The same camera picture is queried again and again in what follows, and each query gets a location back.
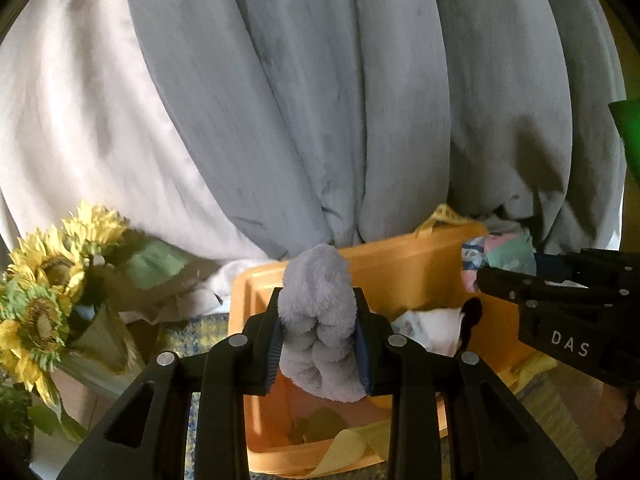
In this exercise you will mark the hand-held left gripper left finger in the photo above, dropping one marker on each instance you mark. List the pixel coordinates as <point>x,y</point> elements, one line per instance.
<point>272,355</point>

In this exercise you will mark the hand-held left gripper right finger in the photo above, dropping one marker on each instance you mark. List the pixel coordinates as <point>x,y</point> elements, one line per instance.
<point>362,360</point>

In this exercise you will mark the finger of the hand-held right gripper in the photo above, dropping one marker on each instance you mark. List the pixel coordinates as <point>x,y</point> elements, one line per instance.
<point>550,265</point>
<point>500,282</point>

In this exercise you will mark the pastel sock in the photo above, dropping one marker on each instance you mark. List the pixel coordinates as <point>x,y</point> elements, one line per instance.
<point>505,255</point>

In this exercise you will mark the grey fluffy towel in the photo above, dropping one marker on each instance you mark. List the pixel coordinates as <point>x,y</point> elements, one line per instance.
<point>320,310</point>

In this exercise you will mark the white cloth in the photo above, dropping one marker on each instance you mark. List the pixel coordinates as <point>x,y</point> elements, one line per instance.
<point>435,330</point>

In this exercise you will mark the orange plastic basket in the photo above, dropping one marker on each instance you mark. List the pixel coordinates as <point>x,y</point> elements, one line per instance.
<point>410,270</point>

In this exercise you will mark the small black object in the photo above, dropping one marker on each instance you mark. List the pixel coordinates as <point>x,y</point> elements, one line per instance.
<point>470,320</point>

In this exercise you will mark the green yellow woven mat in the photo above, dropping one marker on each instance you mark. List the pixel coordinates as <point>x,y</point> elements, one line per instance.
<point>535,375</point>

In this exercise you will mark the green plastic object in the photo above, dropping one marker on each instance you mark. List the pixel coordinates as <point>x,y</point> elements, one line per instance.
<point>627,130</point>

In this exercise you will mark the grey-green vase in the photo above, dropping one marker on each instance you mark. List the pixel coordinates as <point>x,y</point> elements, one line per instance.
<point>100,340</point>

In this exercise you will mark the artificial sunflower bouquet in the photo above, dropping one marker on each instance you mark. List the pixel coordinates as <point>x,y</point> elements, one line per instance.
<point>40,310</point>

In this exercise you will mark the grey curtain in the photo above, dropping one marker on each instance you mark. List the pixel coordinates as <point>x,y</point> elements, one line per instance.
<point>300,110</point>

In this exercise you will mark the green potted plant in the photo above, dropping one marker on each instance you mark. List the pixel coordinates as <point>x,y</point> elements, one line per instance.
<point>15,410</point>

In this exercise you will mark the white curtain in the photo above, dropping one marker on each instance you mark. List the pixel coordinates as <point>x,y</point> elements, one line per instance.
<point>75,135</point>

